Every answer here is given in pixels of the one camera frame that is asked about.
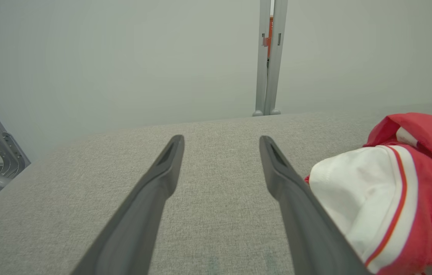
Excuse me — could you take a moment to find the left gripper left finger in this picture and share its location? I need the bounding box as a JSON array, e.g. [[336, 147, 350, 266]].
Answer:
[[70, 134, 185, 275]]

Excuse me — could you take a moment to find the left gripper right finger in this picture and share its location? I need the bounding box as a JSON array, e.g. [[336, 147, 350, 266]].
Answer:
[[259, 135, 372, 275]]

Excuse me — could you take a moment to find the red white Bulls 23 jersey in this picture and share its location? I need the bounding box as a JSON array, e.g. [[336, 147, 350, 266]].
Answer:
[[303, 112, 432, 275]]

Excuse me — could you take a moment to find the orange object behind partition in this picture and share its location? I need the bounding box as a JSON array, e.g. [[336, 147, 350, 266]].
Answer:
[[266, 15, 274, 58]]

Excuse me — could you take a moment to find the grey partition post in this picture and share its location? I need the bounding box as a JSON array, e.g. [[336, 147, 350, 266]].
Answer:
[[252, 0, 271, 117], [264, 0, 289, 116]]

